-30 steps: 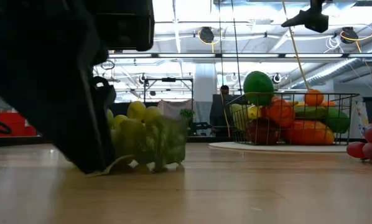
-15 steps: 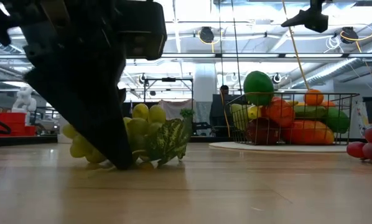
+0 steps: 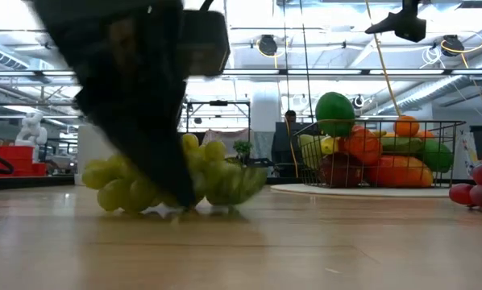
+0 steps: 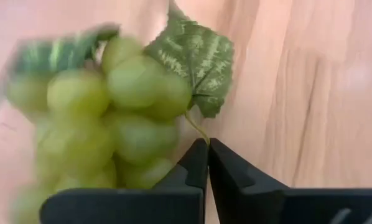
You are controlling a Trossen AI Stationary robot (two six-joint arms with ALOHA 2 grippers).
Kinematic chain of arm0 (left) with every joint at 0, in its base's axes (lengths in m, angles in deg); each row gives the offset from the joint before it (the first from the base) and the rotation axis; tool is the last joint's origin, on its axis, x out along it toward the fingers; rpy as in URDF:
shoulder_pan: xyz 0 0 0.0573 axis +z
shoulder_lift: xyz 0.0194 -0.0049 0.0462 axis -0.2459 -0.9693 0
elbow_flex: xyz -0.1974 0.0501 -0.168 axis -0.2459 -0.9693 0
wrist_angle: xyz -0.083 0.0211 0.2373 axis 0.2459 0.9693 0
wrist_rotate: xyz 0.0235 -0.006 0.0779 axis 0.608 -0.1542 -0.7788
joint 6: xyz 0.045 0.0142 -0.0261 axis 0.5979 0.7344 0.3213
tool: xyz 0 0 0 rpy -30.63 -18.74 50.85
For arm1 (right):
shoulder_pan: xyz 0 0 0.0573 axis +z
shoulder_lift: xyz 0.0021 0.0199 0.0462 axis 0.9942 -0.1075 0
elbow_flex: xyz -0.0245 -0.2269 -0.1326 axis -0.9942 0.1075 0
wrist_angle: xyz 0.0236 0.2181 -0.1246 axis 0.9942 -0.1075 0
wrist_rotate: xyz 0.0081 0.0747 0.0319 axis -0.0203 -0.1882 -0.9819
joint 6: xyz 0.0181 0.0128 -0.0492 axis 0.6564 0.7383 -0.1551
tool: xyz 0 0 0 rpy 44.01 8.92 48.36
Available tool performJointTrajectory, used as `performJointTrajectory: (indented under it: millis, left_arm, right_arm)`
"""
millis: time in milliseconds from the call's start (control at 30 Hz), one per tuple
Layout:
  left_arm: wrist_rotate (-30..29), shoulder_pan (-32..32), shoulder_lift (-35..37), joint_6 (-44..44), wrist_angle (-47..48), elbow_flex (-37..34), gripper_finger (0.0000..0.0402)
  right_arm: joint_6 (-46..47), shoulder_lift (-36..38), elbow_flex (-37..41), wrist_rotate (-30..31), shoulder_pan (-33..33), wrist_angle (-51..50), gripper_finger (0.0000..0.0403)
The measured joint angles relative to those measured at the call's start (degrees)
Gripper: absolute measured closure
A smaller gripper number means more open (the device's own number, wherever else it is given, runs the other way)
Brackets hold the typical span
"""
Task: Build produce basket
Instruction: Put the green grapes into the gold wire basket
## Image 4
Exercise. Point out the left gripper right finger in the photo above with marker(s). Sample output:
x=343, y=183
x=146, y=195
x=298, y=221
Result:
x=251, y=193

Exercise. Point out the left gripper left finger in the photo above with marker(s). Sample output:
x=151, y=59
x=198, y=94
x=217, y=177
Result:
x=179, y=186

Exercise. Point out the green grape bunch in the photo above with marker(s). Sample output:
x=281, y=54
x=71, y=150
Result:
x=127, y=102

